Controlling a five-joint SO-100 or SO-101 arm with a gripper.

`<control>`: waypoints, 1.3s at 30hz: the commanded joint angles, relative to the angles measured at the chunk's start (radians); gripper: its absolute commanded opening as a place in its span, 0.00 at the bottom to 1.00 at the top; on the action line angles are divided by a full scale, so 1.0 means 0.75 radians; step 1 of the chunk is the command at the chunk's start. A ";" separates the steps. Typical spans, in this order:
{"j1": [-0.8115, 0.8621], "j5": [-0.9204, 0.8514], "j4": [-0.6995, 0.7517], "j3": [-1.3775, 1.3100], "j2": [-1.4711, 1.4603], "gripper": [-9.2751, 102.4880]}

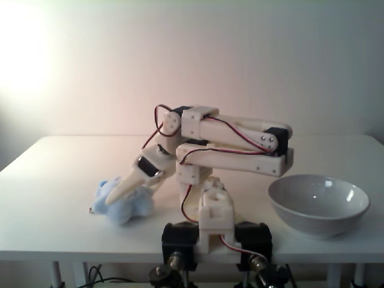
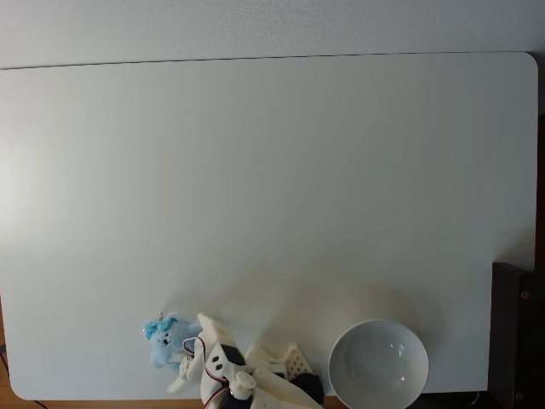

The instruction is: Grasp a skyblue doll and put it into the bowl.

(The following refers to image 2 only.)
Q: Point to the skyblue plush doll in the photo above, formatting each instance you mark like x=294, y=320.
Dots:
x=166, y=341

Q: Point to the white ceramic bowl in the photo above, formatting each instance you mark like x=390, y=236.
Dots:
x=379, y=362

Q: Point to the black table clamp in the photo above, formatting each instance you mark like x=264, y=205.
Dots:
x=308, y=383

